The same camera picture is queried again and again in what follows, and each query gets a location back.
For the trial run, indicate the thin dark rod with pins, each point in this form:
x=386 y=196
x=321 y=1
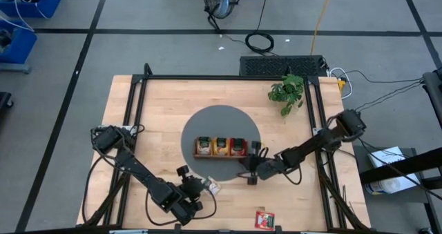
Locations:
x=344 y=194

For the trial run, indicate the wooden three-compartment tray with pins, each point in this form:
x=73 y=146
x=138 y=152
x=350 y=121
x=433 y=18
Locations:
x=221 y=156

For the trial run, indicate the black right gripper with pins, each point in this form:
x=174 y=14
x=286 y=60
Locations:
x=262 y=166

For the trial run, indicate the white printed booklet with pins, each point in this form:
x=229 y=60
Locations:
x=393 y=185

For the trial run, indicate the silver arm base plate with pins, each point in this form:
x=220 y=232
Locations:
x=127 y=127
x=316 y=130

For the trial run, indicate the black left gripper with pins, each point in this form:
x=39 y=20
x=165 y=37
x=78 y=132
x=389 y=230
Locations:
x=191 y=189

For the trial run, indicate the black floor fan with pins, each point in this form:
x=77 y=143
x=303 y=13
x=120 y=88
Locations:
x=221 y=2

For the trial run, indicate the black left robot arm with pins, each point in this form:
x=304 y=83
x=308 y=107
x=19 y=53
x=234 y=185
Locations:
x=145 y=177

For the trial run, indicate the round grey woven placemat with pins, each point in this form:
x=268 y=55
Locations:
x=221 y=123

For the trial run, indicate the grey metal cart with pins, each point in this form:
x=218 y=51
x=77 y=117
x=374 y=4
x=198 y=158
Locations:
x=386 y=201

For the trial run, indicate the potted green plant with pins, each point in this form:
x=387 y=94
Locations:
x=288 y=90

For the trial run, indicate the black metal beam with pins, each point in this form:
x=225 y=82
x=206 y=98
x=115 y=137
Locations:
x=400 y=165

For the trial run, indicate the blue plastic bin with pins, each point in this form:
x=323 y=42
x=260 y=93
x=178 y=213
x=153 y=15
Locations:
x=20 y=44
x=45 y=6

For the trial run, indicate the black vented computer case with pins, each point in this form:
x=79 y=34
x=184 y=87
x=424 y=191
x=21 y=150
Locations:
x=279 y=66

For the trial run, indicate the orange mango tea packet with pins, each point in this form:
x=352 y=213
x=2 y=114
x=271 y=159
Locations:
x=221 y=146

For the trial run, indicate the black table clamp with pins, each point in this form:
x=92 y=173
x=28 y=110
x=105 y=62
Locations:
x=177 y=228
x=278 y=230

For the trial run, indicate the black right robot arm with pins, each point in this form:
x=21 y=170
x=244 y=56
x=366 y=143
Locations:
x=310 y=146

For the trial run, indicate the grey metal base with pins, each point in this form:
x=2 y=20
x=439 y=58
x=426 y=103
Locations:
x=14 y=68

